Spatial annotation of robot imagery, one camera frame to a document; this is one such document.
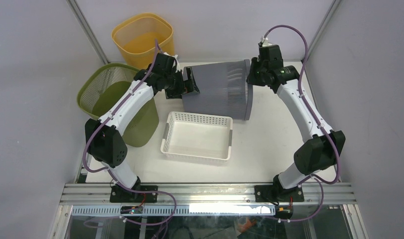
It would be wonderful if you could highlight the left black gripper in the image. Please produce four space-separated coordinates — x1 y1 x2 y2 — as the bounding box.
164 67 199 99

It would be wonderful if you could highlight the grey mesh waste bin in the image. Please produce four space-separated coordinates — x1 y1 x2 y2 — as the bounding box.
182 59 253 120

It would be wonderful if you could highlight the white perforated plastic basket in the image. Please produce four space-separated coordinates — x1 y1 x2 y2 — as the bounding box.
160 111 233 165

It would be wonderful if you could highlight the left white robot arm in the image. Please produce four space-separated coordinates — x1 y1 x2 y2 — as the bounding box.
82 53 200 202

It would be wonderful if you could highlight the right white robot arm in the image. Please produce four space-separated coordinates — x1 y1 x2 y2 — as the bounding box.
247 42 346 202

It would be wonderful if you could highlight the yellow mesh waste bin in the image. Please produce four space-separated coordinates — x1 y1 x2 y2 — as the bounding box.
111 13 175 69

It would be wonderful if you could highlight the green mesh waste bin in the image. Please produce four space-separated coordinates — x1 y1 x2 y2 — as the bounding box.
77 63 159 147

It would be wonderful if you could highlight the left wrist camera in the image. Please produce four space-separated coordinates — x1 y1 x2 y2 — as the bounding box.
163 52 180 72

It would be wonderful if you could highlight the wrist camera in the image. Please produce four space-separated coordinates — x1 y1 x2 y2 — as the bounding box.
258 36 272 48
163 52 180 72

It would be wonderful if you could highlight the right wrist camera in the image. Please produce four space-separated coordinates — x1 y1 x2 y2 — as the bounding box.
258 36 272 48

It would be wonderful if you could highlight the right aluminium corner post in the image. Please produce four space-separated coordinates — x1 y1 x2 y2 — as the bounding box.
302 0 342 63

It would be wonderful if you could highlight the aluminium corner post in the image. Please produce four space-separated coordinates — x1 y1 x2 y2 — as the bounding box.
302 0 342 63
66 0 109 64

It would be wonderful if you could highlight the aluminium mounting rail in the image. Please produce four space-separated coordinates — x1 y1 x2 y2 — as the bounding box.
60 182 357 205

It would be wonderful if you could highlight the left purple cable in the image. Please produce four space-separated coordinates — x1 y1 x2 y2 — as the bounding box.
82 38 177 228

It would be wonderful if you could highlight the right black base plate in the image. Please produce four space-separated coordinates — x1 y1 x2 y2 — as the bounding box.
254 185 304 203

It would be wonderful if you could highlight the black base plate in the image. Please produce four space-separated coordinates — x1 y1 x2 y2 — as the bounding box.
109 185 157 203
254 185 304 203

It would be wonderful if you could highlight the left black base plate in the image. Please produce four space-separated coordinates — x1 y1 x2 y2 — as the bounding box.
109 185 157 203

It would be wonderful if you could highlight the left aluminium corner post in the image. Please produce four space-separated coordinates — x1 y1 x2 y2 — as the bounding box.
66 0 109 64

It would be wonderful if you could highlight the white slotted cable duct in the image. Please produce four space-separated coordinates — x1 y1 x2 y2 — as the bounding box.
72 203 275 217

